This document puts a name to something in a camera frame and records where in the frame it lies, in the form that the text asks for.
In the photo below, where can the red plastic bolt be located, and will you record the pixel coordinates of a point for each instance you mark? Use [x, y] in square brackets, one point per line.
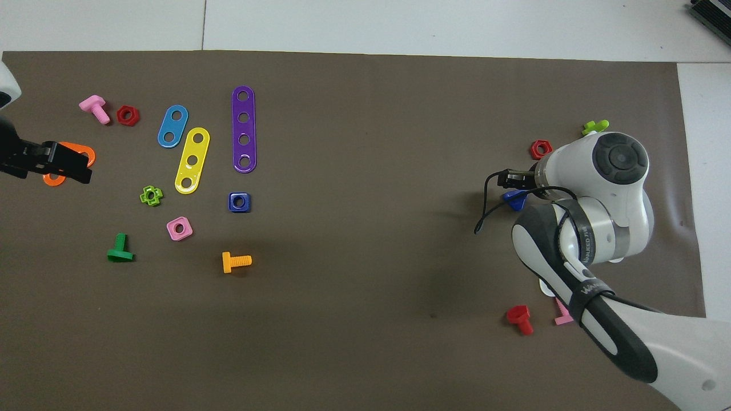
[517, 314]

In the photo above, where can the pink square plastic nut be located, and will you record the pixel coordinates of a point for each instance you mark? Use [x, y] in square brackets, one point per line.
[171, 234]

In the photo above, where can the green plastic bolt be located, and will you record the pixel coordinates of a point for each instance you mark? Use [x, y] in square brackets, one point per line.
[120, 255]

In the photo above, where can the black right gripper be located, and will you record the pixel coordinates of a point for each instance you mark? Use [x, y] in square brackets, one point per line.
[528, 180]

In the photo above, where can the blue square plastic nut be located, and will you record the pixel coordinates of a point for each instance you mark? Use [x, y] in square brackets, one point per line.
[232, 208]

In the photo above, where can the orange heart-shaped plastic plate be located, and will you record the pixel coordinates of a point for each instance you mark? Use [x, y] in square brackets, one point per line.
[52, 183]

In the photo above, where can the lime cross-shaped plastic nut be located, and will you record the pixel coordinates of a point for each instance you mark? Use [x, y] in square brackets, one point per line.
[143, 196]

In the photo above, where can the purple four-hole plastic strip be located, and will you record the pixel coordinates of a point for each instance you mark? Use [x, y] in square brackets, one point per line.
[244, 107]

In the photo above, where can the blue plastic bolt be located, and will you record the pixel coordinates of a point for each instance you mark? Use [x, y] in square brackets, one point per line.
[515, 198]

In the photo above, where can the lime cross-head plastic bolt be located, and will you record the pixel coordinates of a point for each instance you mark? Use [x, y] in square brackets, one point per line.
[591, 129]

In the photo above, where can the blue two-hole plastic strip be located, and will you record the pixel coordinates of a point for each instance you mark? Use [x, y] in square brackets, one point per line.
[173, 126]

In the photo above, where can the black ribbed device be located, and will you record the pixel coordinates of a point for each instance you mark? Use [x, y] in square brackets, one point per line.
[714, 10]

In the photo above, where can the red hexagonal plastic nut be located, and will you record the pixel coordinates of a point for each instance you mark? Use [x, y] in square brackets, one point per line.
[120, 114]
[535, 150]

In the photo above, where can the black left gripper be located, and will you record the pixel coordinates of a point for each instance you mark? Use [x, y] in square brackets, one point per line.
[10, 154]

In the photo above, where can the brown paper table mat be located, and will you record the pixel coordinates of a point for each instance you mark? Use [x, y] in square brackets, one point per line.
[365, 319]

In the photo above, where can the pink plastic bolt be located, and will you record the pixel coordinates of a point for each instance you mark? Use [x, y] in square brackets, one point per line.
[562, 319]
[91, 104]

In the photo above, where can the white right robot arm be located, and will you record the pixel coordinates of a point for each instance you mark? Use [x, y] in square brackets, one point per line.
[619, 188]

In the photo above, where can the orange plastic bolt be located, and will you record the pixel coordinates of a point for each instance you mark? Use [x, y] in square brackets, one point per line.
[227, 262]

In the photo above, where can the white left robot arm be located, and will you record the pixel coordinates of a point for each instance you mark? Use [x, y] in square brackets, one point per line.
[5, 91]

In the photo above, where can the yellow three-hole plastic strip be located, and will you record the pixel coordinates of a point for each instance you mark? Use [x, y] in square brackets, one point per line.
[195, 149]

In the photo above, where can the white curved five-hole strip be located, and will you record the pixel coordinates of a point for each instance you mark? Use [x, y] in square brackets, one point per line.
[545, 288]

